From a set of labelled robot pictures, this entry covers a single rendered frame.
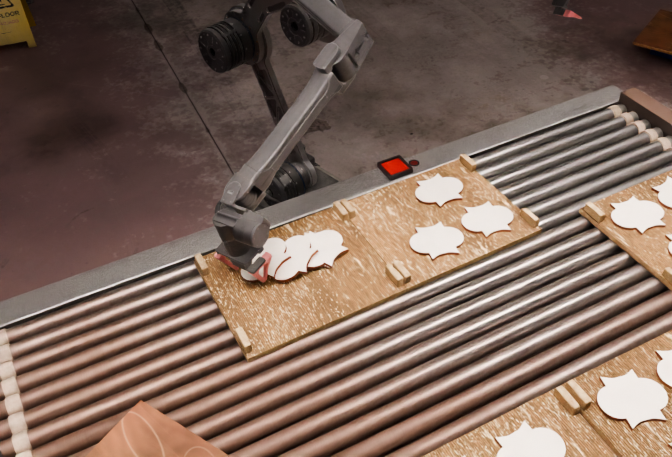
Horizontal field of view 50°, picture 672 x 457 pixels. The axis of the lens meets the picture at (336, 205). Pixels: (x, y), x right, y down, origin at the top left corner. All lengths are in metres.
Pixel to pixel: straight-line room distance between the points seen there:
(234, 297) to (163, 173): 2.02
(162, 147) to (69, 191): 0.52
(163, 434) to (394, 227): 0.81
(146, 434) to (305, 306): 0.49
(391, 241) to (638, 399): 0.67
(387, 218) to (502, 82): 2.49
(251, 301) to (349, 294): 0.23
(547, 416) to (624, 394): 0.17
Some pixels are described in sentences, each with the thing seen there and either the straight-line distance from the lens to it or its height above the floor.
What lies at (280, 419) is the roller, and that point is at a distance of 1.53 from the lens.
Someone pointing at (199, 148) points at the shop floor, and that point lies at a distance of 3.80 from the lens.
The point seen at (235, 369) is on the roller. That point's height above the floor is 0.92.
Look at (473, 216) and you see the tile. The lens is 1.90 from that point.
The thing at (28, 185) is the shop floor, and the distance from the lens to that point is 3.86.
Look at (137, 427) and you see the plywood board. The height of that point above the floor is 1.04.
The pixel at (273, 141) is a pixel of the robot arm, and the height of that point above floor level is 1.25.
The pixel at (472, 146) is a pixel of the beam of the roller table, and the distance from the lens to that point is 2.19.
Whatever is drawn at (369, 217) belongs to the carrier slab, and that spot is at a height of 0.94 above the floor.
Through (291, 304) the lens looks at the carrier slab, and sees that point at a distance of 1.69.
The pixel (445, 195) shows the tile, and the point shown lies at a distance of 1.95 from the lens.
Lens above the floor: 2.21
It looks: 41 degrees down
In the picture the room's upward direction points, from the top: 3 degrees counter-clockwise
